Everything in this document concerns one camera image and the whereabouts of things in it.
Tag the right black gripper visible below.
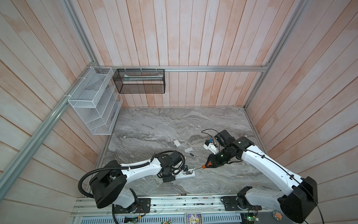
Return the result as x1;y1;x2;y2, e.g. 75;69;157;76
203;147;230;167

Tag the white TV remote battery cover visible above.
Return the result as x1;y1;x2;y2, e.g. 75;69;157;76
185;147;193;153

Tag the long white TV remote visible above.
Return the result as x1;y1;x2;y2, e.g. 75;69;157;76
175;170;196;180

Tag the orange handle screwdriver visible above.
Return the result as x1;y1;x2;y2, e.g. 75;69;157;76
190;165;206;171

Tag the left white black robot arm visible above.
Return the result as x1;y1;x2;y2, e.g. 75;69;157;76
81;150;185;212

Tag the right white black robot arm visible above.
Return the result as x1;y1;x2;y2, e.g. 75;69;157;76
203;130;318;224

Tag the colourful card box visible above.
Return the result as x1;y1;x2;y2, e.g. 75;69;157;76
185;213;203;224

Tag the small round orange object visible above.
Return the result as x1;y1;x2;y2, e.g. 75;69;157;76
272;210;282;221

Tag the black mesh basket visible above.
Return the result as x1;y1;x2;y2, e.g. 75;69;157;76
113;68;166;94

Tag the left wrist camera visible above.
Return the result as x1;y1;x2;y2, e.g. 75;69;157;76
181;165;189;172

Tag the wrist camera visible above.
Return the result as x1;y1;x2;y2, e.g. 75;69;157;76
181;165;189;172
203;139;219;155

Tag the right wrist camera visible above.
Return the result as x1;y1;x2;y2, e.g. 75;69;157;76
203;139;219;155

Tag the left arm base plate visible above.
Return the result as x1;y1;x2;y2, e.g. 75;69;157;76
114;197;151;214

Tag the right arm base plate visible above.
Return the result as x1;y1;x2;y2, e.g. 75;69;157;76
221;196;262;211

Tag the black corrugated cable conduit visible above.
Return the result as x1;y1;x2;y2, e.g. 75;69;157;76
77;150;186;224

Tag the white wire mesh shelf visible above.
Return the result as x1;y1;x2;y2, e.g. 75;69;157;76
68;67;123;135

